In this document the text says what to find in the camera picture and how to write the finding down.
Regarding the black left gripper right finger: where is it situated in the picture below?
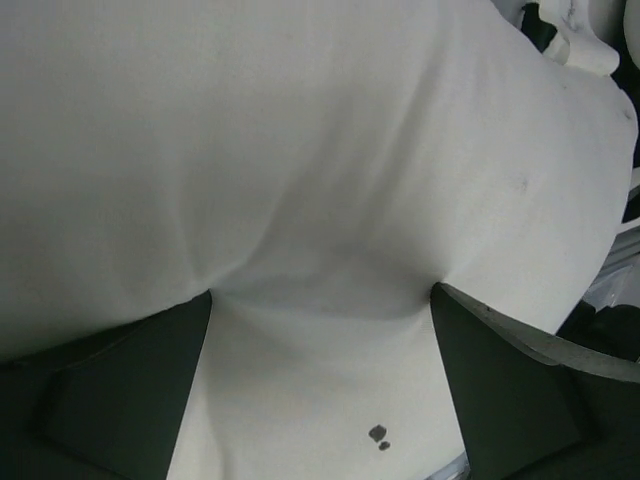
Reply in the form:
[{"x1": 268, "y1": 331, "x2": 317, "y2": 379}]
[{"x1": 430, "y1": 283, "x2": 639, "y2": 479}]

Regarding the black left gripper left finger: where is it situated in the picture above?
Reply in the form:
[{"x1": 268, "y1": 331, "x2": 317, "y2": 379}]
[{"x1": 1, "y1": 293, "x2": 212, "y2": 480}]

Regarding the white pillow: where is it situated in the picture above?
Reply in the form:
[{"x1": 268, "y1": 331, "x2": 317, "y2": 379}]
[{"x1": 1, "y1": 1, "x2": 639, "y2": 479}]

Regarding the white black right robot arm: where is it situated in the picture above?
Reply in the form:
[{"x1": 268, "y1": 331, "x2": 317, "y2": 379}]
[{"x1": 522, "y1": 1, "x2": 639, "y2": 77}]

